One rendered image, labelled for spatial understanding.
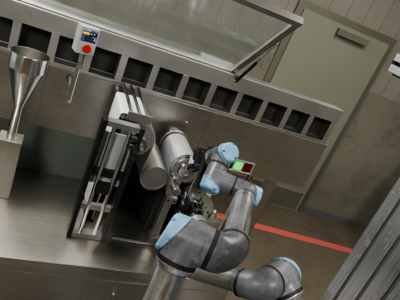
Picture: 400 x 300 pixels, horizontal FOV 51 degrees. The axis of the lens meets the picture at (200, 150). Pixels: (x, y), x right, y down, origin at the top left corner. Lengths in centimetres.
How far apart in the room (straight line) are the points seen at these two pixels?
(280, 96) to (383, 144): 312
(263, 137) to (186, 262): 127
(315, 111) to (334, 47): 219
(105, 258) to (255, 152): 102
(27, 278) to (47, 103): 76
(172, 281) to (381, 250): 57
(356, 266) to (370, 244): 6
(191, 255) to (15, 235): 84
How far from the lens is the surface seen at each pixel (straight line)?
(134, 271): 176
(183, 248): 113
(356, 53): 463
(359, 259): 87
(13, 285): 181
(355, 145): 507
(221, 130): 218
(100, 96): 200
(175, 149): 190
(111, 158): 165
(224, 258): 114
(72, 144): 211
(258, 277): 145
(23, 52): 179
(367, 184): 541
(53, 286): 181
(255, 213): 278
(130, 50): 195
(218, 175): 148
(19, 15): 193
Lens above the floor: 202
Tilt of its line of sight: 21 degrees down
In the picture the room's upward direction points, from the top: 23 degrees clockwise
